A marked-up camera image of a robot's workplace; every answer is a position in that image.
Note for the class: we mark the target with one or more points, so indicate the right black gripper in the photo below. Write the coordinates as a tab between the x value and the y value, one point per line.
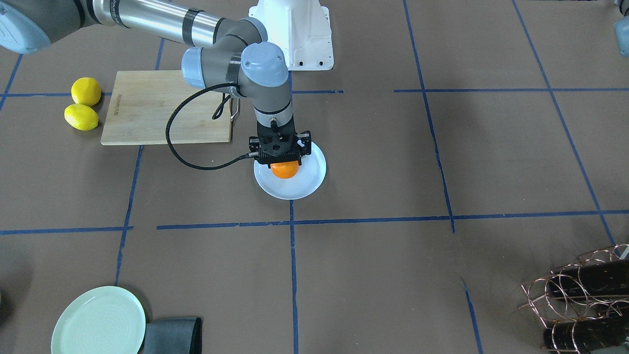
254	145

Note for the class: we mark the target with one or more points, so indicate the orange mandarin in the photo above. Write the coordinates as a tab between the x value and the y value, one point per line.
285	170

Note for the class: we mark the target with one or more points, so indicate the light blue plate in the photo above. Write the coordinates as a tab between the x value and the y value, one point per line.
307	180

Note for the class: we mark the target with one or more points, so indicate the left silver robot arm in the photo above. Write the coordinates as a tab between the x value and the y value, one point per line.
621	27

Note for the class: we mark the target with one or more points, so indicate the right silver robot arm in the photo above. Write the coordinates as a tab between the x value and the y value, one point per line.
232	57

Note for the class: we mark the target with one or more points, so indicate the light green plate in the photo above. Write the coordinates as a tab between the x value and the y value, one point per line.
104	320

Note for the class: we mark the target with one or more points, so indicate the bamboo cutting board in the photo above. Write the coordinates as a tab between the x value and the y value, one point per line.
142	102

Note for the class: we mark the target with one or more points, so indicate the lower yellow lemon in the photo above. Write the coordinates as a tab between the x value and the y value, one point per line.
81	117

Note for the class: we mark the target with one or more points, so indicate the yellow lemon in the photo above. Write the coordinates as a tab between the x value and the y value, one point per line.
86	91
81	117

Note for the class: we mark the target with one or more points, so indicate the upper yellow lemon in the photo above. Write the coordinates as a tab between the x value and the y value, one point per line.
86	91

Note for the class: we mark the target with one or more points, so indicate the dark grey folded cloth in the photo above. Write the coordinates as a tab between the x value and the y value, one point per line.
174	336

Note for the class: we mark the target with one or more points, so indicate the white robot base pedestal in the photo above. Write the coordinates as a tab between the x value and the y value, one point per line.
301	28

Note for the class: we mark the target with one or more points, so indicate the copper wire bottle rack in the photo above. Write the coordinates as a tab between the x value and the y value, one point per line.
583	306

